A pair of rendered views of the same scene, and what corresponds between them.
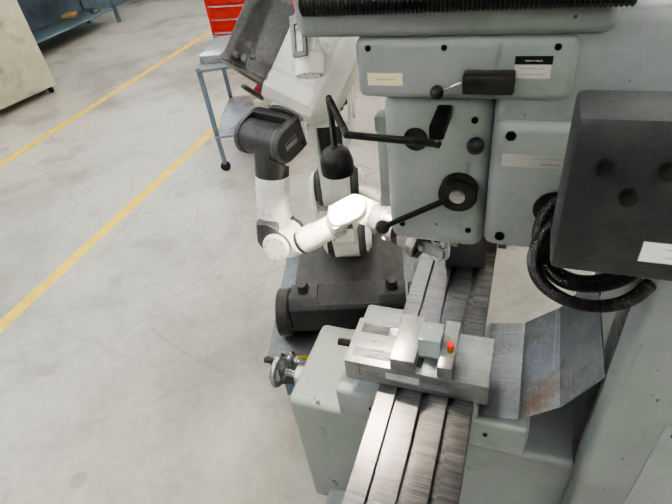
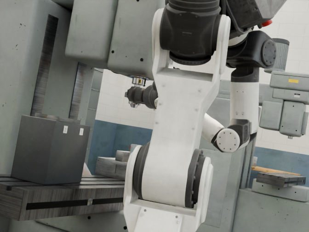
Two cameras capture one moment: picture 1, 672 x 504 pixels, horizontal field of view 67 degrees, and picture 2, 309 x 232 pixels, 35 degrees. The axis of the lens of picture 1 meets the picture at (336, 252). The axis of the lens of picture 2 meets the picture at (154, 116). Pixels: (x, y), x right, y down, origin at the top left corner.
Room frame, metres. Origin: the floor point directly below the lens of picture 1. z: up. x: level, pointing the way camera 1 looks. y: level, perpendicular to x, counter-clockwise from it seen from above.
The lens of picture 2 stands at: (2.78, -0.01, 1.10)
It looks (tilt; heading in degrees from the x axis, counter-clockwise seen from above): 2 degrees up; 184
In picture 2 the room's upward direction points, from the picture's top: 10 degrees clockwise
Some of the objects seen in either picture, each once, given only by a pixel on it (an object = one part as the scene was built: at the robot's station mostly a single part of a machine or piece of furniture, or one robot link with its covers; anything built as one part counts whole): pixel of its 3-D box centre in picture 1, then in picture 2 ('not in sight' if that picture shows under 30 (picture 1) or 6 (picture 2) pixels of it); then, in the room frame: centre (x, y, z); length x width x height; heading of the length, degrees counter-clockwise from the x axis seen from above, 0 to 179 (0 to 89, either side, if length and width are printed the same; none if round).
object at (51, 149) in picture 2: (466, 221); (53, 148); (1.26, -0.42, 1.01); 0.22 x 0.12 x 0.20; 164
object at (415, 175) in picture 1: (443, 152); (145, 36); (0.89, -0.24, 1.47); 0.21 x 0.19 x 0.32; 156
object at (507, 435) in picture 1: (437, 371); (114, 217); (0.89, -0.24, 0.77); 0.50 x 0.35 x 0.12; 66
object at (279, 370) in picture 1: (288, 372); not in sight; (1.10, 0.22, 0.61); 0.16 x 0.12 x 0.12; 66
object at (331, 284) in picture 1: (349, 253); not in sight; (1.70, -0.06, 0.59); 0.64 x 0.52 x 0.33; 172
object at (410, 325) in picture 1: (408, 342); not in sight; (0.82, -0.15, 1.00); 0.15 x 0.06 x 0.04; 156
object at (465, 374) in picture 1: (419, 353); (143, 168); (0.81, -0.17, 0.96); 0.35 x 0.15 x 0.11; 66
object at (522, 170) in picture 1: (546, 159); (104, 33); (0.81, -0.42, 1.47); 0.24 x 0.19 x 0.26; 156
